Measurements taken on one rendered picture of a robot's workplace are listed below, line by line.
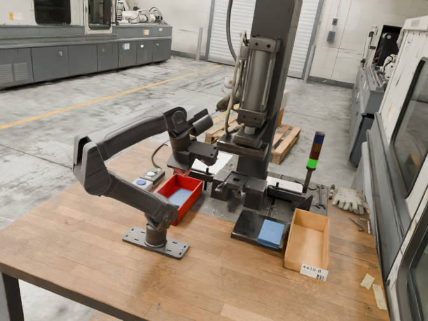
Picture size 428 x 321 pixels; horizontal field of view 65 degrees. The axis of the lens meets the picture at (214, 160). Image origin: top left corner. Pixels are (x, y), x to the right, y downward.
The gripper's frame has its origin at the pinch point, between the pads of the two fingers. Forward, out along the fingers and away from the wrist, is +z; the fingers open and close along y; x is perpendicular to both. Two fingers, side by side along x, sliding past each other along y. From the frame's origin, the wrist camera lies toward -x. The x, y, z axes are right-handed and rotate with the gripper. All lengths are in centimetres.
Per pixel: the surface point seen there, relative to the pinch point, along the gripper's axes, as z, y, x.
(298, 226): 25.5, 5.6, -38.7
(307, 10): 423, 848, 41
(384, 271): 33, 2, -71
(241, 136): 3.5, 21.8, -11.6
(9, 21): 179, 271, 417
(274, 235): 17.6, -4.2, -31.4
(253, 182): 23.6, 17.4, -18.6
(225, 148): 9.5, 19.4, -6.6
